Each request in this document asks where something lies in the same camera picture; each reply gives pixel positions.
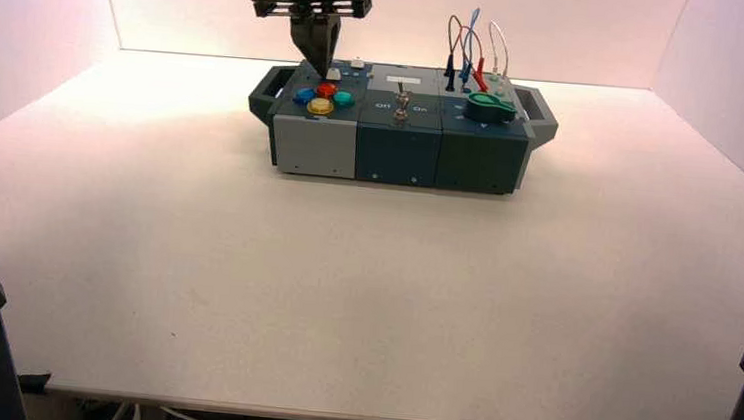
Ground green rotary knob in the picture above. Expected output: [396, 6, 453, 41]
[463, 91, 519, 126]

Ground blue patch cable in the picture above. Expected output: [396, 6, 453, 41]
[457, 7, 483, 87]

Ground grey and teal control box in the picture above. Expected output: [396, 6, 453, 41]
[242, 52, 563, 200]

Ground yellow push button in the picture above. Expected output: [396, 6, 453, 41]
[306, 98, 336, 119]

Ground metal toggle switch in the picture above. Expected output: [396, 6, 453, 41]
[392, 82, 413, 125]

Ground black table clamp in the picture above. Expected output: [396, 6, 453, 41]
[15, 371, 54, 393]

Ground white patch cable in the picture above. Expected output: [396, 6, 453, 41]
[483, 21, 514, 83]

